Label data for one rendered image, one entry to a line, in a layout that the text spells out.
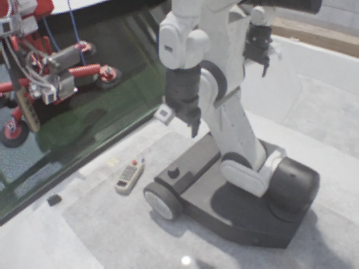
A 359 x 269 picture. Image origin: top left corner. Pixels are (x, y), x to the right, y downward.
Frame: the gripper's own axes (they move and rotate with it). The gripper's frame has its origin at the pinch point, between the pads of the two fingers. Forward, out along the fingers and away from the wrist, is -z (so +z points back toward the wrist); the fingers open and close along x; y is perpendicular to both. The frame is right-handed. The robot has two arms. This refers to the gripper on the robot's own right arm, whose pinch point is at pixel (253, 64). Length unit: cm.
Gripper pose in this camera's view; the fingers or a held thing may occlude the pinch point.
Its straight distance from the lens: 108.3
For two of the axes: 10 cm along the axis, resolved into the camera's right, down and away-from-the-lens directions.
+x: -7.4, -5.0, 4.5
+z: 0.4, -7.0, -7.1
